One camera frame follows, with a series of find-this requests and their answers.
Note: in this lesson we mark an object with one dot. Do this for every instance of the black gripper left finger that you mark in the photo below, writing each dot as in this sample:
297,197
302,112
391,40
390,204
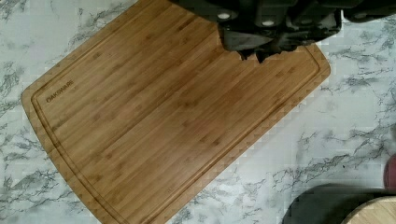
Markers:
244,44

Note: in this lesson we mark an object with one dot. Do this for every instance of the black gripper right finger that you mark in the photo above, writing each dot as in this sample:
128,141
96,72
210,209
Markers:
291,41

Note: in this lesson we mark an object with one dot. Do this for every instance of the bamboo cutting board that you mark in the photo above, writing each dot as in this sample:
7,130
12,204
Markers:
143,115

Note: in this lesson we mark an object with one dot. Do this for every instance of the dark pot with wooden lid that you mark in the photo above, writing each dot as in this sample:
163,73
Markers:
330,203

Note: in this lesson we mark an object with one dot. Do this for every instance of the brown wooden mortar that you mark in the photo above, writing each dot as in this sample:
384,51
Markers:
390,173

